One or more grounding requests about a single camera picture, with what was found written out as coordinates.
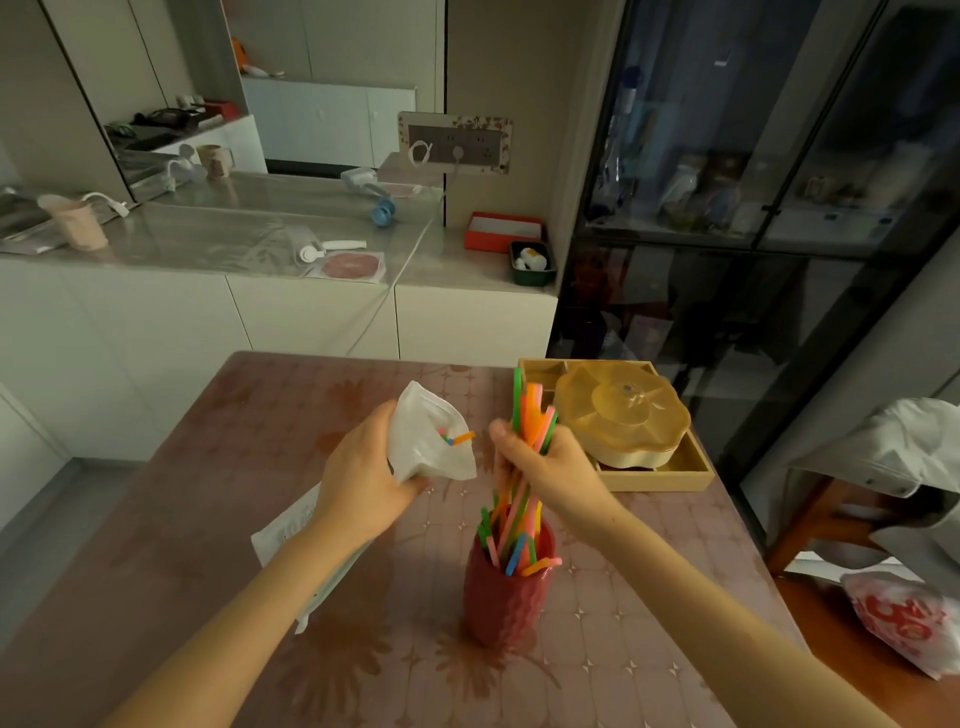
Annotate person's right hand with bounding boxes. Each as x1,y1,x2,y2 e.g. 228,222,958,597
488,419,625,536

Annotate person's left hand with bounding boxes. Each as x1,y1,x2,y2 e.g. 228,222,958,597
309,400,431,543

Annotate bunch of colourful straws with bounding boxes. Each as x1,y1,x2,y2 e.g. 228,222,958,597
491,366,561,552

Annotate white plastic straw bag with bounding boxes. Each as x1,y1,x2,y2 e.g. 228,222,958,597
251,380,479,636

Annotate person's right forearm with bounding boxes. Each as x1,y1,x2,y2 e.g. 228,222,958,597
568,498,903,728

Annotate person's left forearm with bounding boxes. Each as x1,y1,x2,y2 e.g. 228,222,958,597
101,511,381,728

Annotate colourful straws standing in cup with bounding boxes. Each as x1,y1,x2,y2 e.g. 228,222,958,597
477,506,564,579

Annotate amber flower-shaped snack dish lid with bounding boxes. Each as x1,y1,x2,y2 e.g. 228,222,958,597
553,360,693,471

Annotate brown floral tablecloth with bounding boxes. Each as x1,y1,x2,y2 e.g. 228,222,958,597
0,351,813,728

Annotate dark green small tray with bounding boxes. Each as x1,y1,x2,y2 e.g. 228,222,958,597
507,240,558,289

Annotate red textured cup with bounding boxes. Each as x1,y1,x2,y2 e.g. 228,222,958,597
462,517,558,653

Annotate pink round disc in sleeve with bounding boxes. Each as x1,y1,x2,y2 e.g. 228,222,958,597
303,250,388,285

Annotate yellow wooden divided tray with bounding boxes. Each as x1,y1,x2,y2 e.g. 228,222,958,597
517,357,717,494

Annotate white handheld roller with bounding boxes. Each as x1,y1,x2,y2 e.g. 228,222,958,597
297,238,369,266

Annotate red shallow box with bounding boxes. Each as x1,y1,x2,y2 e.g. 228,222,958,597
463,212,546,255

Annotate white and blue handheld device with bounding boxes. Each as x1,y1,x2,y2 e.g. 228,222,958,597
340,166,399,228

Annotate white low cabinet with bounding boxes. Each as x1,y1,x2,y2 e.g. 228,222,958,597
0,171,561,464

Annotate floral framed power socket panel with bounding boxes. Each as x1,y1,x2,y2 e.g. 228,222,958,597
396,111,516,178

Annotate orange wooden chair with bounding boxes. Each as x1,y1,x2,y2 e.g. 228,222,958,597
763,477,960,728

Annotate pink paper cup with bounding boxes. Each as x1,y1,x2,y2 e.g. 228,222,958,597
37,193,111,253

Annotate black framed glass cabinet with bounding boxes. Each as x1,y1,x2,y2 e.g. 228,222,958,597
546,0,960,530

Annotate white jacket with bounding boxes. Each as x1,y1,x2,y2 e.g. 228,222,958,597
786,397,960,603

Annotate white and red plastic bag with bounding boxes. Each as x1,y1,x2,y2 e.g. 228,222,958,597
839,570,960,683

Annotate white power cable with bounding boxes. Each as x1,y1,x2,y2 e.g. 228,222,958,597
343,144,468,357

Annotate wall mirror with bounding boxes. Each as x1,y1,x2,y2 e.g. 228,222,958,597
39,0,449,205

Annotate white curved handle tool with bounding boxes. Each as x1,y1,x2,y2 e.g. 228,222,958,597
80,191,131,219

